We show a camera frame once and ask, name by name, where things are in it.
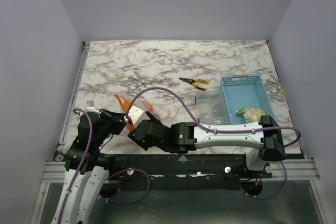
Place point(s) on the clear zip bag orange zipper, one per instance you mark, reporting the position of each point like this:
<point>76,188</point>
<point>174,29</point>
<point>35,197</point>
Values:
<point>144,105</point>

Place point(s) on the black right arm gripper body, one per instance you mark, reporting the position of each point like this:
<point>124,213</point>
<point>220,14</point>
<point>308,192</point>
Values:
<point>135,131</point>

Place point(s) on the yellow handled pliers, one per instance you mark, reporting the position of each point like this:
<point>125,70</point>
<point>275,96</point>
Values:
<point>194,83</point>

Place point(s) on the green white cabbage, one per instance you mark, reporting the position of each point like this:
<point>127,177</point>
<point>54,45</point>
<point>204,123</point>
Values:
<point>242,111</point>

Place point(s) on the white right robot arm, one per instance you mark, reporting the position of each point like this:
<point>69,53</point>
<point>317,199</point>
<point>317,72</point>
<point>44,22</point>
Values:
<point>264,137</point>

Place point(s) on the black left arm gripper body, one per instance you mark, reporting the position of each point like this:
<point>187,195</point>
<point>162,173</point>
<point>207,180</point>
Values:
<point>113,124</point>

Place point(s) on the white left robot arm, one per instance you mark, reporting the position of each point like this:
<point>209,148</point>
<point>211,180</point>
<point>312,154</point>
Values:
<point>86,168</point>

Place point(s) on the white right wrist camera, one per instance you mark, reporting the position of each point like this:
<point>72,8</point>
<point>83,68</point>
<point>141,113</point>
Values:
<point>137,116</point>

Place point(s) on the black metal base rail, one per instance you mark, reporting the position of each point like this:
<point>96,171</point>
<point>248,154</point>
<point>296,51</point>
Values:
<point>177,172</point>

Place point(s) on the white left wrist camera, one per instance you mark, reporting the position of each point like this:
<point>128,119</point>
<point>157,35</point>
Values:
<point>90,107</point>

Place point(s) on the clear plastic screw box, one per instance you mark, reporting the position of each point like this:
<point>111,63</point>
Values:
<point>212,108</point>

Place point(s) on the light blue plastic basket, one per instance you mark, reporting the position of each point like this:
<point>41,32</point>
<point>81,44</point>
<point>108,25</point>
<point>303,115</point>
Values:
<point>243,91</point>

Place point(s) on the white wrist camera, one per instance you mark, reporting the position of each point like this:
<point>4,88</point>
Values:
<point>90,107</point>
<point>137,116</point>

